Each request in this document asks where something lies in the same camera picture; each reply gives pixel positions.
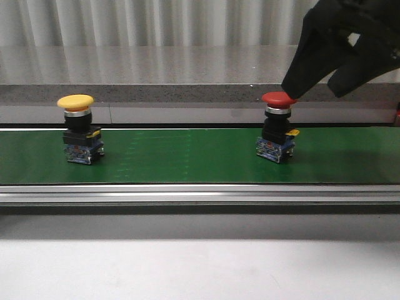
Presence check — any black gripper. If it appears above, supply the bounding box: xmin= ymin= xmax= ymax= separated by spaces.
xmin=281 ymin=1 xmax=399 ymax=99

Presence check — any green conveyor belt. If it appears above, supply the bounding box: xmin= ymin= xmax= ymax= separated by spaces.
xmin=1 ymin=127 xmax=399 ymax=214

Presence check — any grey granite counter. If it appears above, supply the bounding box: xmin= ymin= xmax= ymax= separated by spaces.
xmin=0 ymin=43 xmax=400 ymax=126

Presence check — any white pleated curtain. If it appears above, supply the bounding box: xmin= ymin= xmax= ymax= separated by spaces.
xmin=1 ymin=0 xmax=314 ymax=47

